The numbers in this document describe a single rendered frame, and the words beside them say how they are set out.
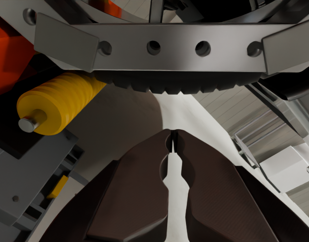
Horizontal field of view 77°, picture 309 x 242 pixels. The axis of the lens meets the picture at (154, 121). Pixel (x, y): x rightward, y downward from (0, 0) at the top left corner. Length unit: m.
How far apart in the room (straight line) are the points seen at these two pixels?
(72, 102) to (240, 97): 4.47
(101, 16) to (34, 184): 0.41
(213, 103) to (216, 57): 4.36
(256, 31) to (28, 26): 0.20
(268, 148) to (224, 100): 1.78
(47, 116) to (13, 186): 0.31
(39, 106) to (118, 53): 0.12
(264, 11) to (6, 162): 0.56
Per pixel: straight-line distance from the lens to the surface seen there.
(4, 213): 0.52
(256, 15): 0.29
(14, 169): 0.56
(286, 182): 5.47
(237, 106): 4.72
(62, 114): 0.25
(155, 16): 0.29
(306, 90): 0.42
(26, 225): 0.58
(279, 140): 5.55
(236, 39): 0.19
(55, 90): 0.26
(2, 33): 0.24
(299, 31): 0.21
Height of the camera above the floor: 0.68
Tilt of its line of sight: 22 degrees down
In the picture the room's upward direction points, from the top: 49 degrees clockwise
